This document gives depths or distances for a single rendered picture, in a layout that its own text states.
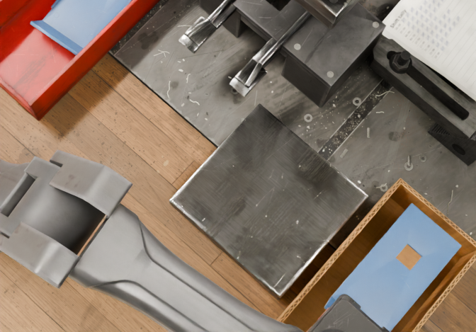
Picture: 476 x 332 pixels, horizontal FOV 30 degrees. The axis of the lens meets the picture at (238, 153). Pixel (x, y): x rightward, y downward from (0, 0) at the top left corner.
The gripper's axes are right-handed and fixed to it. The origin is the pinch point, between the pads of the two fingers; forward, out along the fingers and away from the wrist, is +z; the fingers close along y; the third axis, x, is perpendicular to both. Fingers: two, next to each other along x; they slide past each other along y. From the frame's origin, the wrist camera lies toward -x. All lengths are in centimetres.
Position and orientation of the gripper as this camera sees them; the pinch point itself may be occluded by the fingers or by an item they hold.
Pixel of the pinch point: (351, 324)
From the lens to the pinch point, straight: 94.2
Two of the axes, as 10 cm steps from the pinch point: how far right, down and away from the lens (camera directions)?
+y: 6.0, -7.4, -3.1
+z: 2.9, -1.6, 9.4
